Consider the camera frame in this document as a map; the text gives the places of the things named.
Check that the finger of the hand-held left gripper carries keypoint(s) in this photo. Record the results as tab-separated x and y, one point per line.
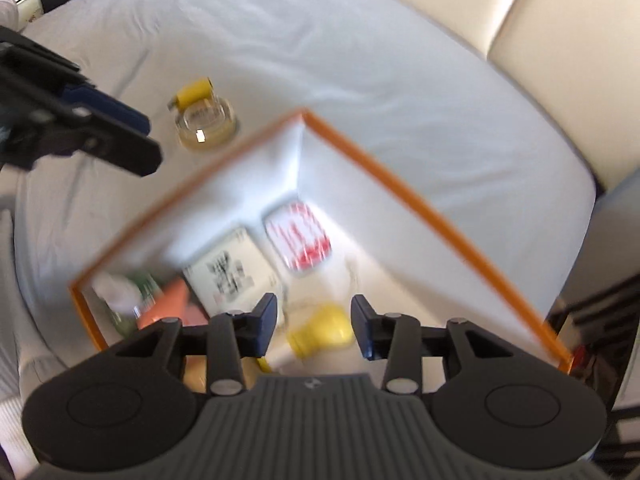
120	147
117	110

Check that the round glass jar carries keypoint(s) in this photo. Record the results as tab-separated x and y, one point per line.
206	125

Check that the cream padded headboard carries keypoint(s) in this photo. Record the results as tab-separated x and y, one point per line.
560	35

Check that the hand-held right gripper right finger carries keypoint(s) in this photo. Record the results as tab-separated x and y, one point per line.
364	327

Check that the white box with black print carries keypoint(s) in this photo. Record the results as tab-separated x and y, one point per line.
230	272

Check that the orange cardboard box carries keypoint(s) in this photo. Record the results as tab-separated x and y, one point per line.
400	220

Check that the small yellow clip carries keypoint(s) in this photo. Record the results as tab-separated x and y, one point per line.
194	92

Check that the white ribbed cloth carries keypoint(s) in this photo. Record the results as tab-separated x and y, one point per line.
25	370

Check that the orange flat packet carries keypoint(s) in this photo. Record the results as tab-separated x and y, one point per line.
172	307

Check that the bed with grey sheet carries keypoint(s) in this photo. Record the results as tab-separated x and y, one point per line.
325	60

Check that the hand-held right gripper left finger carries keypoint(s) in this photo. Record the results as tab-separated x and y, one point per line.
265	325

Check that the white tin with red print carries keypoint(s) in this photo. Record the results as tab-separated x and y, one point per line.
299	237

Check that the yellow cap bottle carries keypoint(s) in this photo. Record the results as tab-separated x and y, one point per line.
322	330

